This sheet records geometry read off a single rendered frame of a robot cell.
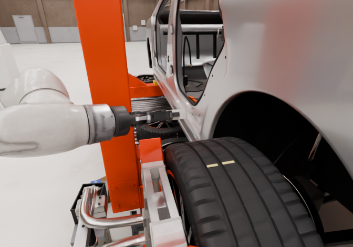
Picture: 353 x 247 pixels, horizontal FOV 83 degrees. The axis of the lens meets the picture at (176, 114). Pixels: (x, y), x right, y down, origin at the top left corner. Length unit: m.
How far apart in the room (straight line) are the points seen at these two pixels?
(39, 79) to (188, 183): 0.41
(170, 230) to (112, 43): 0.67
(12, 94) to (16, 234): 1.72
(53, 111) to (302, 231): 0.52
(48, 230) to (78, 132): 1.69
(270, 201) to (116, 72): 0.69
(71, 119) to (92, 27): 0.48
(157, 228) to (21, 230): 1.81
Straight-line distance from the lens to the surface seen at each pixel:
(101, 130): 0.45
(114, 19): 0.84
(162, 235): 0.44
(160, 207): 0.52
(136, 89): 2.90
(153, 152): 0.68
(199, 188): 0.44
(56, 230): 2.05
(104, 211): 0.76
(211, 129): 0.98
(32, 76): 0.57
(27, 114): 0.43
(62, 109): 0.44
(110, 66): 0.86
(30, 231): 2.15
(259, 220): 0.45
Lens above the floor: 1.48
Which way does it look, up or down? 24 degrees down
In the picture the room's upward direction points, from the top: straight up
